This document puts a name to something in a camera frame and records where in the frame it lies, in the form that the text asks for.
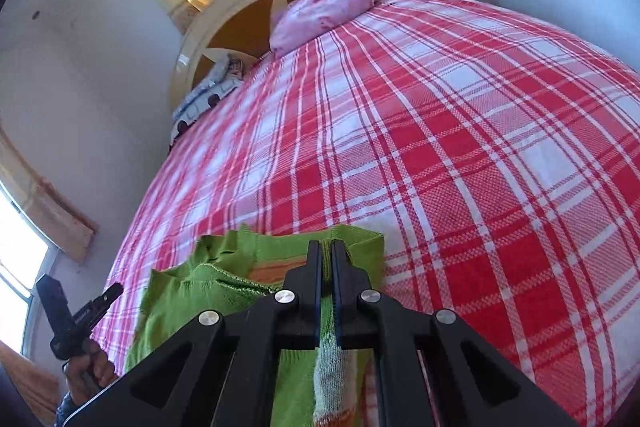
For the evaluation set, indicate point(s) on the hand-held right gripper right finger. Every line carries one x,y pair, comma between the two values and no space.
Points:
345,277

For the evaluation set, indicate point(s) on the long yellow curtain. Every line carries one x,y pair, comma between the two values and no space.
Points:
45,207

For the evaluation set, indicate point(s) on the large sliding window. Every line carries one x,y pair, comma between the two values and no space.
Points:
15,257

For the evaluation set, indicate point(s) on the green orange striped sweater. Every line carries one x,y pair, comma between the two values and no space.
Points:
190,292

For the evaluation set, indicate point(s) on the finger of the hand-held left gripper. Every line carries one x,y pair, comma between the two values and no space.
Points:
102,302

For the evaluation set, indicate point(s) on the pink pillow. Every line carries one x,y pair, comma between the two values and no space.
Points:
320,12

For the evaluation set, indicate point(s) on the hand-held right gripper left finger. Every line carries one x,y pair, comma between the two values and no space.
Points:
307,277

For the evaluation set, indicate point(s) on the person's left hand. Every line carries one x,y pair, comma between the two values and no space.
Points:
97,367

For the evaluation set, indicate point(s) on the bed with red plaid sheet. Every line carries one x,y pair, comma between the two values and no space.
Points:
450,157

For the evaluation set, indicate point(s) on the white blue printed pillow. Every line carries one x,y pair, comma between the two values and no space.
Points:
205,99

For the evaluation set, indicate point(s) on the orange cloth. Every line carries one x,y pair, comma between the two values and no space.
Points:
25,377

